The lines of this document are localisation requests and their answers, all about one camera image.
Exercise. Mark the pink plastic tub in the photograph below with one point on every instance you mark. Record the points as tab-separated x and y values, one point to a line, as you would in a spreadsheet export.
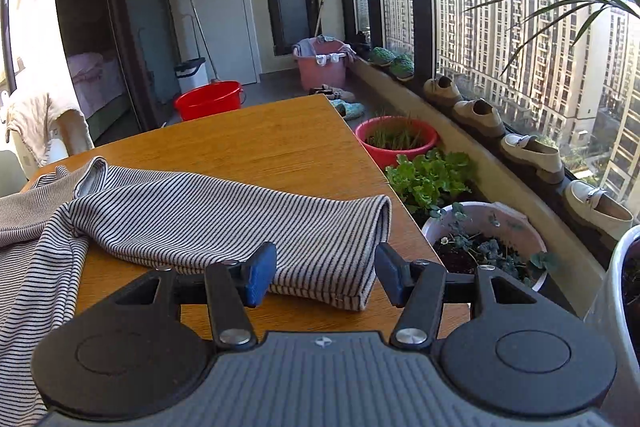
320	77

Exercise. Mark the white pot with small plant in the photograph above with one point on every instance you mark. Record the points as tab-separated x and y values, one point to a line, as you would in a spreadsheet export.
515	227

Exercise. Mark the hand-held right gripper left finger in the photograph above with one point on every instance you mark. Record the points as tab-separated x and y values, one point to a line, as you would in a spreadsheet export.
260	277

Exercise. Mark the red pot with grass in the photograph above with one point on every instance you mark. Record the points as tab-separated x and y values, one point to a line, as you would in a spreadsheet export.
370	153

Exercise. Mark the grey and white laundry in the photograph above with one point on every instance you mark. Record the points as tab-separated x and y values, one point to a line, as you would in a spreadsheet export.
327	58

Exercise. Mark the green shoe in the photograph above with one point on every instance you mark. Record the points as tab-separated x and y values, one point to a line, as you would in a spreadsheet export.
381	56
401	67

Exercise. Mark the green lettuce plant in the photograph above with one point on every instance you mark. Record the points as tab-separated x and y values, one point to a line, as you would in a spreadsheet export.
425	179

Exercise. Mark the dark framed glass door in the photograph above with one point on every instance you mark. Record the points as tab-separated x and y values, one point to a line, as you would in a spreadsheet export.
290	2

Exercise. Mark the teal slippers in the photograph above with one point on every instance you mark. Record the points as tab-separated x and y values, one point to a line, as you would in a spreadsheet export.
350	109

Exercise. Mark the black shoe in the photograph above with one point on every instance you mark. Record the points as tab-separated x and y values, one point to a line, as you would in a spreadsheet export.
362	39

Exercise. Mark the mop with thin pole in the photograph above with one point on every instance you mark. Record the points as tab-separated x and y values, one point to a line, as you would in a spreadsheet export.
202	39

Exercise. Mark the red bucket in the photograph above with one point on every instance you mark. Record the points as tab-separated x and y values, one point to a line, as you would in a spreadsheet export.
207	102

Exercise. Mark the brown slippers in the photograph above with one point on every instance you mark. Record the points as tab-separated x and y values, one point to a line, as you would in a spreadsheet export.
332	93

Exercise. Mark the beige towel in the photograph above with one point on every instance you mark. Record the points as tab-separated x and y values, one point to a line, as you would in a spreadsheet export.
35	122

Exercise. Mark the tall white pot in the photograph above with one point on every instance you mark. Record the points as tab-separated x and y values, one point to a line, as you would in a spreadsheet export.
610	307

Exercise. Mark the bed with pink cover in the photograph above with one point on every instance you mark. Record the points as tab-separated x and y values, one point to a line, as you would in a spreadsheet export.
95	77

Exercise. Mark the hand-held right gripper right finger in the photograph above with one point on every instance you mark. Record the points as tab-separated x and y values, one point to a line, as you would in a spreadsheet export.
389	272

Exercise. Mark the beige shoe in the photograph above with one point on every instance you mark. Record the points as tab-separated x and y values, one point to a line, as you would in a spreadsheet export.
442	93
477	118
597	209
532	157

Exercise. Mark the striped shirt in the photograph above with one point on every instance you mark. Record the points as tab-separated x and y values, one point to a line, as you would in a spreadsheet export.
200	217

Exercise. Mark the white trash bin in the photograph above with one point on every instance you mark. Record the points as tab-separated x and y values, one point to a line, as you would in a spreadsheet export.
192	77

